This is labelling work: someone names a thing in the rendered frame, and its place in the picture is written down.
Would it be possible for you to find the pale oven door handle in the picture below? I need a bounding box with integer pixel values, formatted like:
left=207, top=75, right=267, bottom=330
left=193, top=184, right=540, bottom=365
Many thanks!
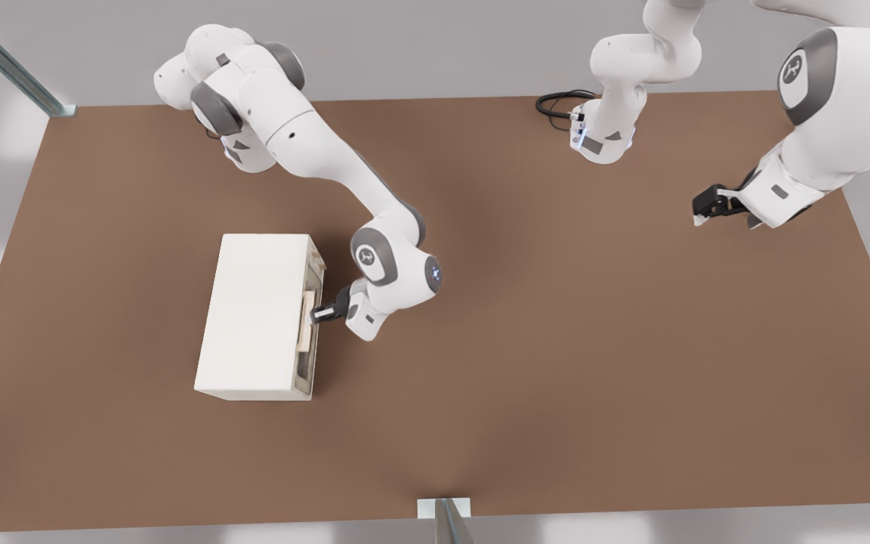
left=298, top=291, right=315, bottom=354

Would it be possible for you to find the white oven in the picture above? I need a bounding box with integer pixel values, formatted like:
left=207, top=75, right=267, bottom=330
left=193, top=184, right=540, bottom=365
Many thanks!
left=194, top=233, right=326, bottom=402

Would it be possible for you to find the black cable loop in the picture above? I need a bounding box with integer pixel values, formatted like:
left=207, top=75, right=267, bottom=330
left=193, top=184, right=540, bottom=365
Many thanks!
left=535, top=90, right=597, bottom=125

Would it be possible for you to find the silver frame post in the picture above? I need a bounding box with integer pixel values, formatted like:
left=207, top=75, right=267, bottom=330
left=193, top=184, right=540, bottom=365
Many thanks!
left=417, top=497, right=475, bottom=544
left=0, top=6, right=78, bottom=119

